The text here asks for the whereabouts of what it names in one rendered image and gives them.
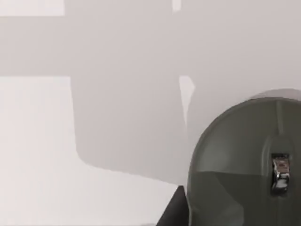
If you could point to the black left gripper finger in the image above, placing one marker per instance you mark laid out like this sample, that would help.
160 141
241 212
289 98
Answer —
176 209

